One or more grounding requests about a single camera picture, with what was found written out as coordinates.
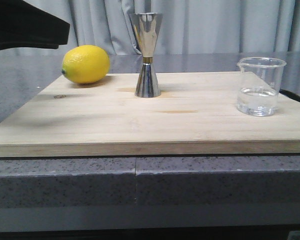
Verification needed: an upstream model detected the label sticker bottom right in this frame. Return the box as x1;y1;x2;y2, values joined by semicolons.
287;230;300;240

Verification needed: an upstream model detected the wooden cutting board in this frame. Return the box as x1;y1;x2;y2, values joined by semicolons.
0;71;300;157

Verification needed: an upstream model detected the clear glass beaker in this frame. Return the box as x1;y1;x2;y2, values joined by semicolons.
236;57;287;117

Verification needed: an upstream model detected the yellow lemon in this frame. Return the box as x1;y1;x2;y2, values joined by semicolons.
61;44;111;84

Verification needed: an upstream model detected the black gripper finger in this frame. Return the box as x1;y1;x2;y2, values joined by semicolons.
0;0;70;50

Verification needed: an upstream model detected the grey curtain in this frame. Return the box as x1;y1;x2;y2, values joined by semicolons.
0;0;300;56

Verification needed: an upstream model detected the steel double jigger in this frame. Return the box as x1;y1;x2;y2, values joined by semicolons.
129;12;163;98

